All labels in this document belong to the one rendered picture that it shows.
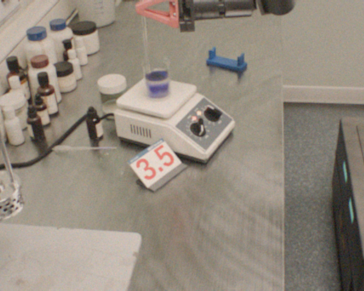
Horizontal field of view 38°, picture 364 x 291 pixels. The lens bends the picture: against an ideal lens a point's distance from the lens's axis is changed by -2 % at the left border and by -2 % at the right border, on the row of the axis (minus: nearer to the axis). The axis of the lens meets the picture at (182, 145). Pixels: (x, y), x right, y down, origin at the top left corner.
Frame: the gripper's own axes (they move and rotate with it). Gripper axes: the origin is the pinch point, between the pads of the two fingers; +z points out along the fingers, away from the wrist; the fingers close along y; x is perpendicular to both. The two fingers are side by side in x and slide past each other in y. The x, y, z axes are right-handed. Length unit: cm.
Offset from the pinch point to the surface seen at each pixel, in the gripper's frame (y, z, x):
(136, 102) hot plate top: 3.0, 2.5, 17.3
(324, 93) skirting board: -129, -78, 96
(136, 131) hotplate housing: 5.2, 3.0, 22.5
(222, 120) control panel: 3.8, -13.8, 22.4
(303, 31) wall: -132, -67, 65
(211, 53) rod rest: -28.8, -15.0, 23.5
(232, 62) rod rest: -26.2, -19.7, 25.1
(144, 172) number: 16.2, 1.7, 24.0
